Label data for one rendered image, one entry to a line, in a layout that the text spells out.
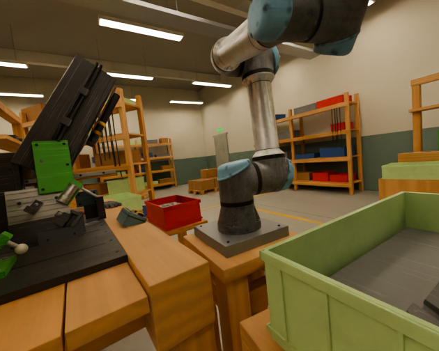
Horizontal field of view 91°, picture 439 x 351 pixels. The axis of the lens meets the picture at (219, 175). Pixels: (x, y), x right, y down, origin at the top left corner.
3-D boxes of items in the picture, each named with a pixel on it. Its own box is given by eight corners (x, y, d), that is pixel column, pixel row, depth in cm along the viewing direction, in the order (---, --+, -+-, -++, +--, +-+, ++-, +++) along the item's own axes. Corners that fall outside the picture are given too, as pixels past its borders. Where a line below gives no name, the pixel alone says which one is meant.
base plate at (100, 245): (94, 207, 149) (94, 205, 149) (128, 261, 58) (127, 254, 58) (12, 223, 126) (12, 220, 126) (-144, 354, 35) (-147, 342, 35)
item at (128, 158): (139, 240, 329) (116, 80, 308) (35, 239, 398) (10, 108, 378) (159, 228, 381) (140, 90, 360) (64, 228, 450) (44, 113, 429)
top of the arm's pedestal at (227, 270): (250, 225, 98) (249, 216, 97) (310, 248, 69) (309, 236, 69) (183, 246, 83) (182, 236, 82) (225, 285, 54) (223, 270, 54)
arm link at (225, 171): (215, 198, 79) (211, 162, 78) (249, 193, 82) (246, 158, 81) (225, 205, 67) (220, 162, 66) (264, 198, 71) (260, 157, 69)
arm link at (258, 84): (247, 194, 81) (228, 52, 81) (281, 189, 85) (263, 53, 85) (260, 196, 70) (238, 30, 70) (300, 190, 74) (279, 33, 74)
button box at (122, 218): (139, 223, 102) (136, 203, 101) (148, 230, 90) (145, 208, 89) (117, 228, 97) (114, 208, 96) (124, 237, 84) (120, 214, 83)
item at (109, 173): (111, 175, 120) (111, 169, 120) (116, 175, 107) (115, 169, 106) (17, 186, 98) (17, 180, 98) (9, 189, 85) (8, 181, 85)
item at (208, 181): (214, 187, 816) (212, 168, 810) (229, 188, 755) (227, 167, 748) (188, 193, 740) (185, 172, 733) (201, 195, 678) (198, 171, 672)
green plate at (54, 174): (76, 192, 92) (68, 146, 95) (75, 188, 86) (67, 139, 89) (41, 197, 86) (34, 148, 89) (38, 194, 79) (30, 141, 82)
